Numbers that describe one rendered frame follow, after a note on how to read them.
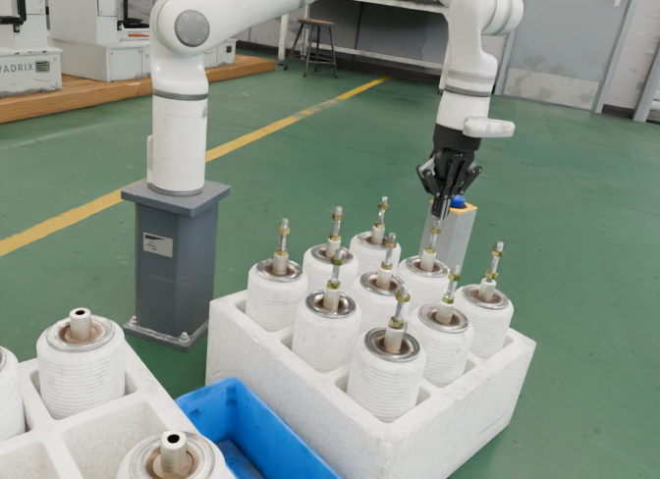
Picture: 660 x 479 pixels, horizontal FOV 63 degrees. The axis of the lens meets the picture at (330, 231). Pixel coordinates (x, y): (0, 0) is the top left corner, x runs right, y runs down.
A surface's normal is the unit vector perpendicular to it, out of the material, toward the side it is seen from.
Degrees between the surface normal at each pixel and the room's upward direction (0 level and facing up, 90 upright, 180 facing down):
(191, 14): 79
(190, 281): 90
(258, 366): 90
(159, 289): 90
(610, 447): 0
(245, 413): 88
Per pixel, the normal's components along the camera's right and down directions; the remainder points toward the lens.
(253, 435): -0.73, 0.15
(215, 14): 0.48, 0.29
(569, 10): -0.29, 0.34
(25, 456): 0.65, 0.38
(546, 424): 0.14, -0.91
